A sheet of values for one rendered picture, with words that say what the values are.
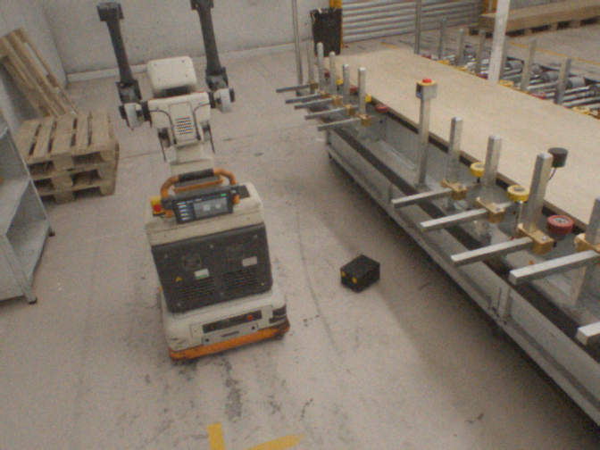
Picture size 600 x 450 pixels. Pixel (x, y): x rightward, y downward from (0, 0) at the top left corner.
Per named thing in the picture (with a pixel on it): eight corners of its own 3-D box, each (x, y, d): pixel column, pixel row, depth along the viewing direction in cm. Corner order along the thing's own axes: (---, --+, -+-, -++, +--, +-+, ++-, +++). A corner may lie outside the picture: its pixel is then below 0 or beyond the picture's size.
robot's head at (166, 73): (197, 81, 222) (190, 52, 225) (151, 88, 218) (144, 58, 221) (198, 96, 236) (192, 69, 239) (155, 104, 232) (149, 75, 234)
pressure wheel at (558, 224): (553, 254, 170) (559, 227, 164) (537, 243, 177) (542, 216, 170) (571, 250, 172) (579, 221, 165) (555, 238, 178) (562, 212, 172)
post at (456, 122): (445, 219, 222) (455, 118, 197) (442, 216, 225) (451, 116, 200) (453, 218, 223) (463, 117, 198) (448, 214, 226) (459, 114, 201)
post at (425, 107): (418, 188, 241) (423, 99, 217) (413, 185, 245) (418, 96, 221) (426, 187, 242) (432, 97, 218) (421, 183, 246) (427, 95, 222)
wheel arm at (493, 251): (454, 270, 163) (455, 260, 161) (448, 264, 166) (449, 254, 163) (563, 242, 172) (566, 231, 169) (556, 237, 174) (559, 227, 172)
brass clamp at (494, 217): (491, 224, 187) (493, 212, 185) (470, 209, 199) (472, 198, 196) (505, 220, 189) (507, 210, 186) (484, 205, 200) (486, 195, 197)
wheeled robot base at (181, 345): (293, 335, 254) (288, 298, 241) (171, 368, 241) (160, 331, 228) (264, 266, 310) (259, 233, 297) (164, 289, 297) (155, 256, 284)
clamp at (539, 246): (538, 255, 166) (541, 243, 164) (512, 236, 178) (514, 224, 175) (553, 252, 168) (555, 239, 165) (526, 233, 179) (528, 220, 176)
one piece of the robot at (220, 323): (273, 318, 244) (271, 305, 240) (192, 339, 236) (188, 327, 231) (272, 315, 246) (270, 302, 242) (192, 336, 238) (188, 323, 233)
